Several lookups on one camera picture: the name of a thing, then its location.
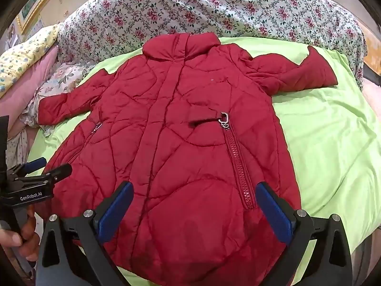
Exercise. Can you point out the large-flower ruffled pillow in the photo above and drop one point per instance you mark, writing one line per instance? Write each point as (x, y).
(59, 80)

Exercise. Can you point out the yellow printed pillow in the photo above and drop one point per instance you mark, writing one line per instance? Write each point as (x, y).
(23, 56)

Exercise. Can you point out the light green blanket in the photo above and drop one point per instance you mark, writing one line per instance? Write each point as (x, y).
(327, 140)

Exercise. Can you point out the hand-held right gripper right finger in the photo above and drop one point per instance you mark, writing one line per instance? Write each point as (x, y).
(273, 211)

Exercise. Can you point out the gold picture frame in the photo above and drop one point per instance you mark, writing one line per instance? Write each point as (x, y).
(32, 12)

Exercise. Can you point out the pink bed sheet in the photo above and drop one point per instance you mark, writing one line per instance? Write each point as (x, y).
(372, 98)

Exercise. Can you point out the red quilted jacket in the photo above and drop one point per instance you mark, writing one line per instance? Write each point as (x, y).
(178, 125)

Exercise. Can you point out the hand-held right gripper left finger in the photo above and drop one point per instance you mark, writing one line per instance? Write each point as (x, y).
(116, 211)

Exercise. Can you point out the person's left hand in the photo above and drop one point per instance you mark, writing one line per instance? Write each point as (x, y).
(29, 229)

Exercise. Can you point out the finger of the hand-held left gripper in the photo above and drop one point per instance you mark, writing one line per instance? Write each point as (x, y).
(61, 171)
(36, 163)

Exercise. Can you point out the pink pillow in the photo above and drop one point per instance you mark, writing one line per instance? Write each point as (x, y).
(26, 92)

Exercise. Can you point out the rose print floral quilt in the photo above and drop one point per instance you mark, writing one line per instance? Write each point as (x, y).
(178, 6)

